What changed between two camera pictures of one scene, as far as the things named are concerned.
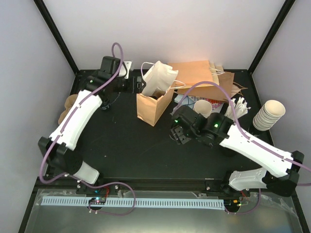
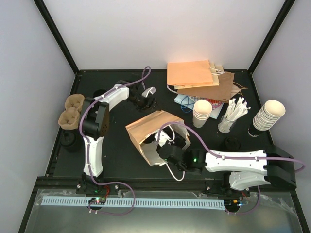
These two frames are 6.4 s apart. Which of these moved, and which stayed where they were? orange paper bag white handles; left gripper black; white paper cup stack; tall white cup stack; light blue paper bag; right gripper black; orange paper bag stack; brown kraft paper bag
Moved: right gripper black; left gripper black; orange paper bag white handles
Stayed: tall white cup stack; brown kraft paper bag; white paper cup stack; light blue paper bag; orange paper bag stack
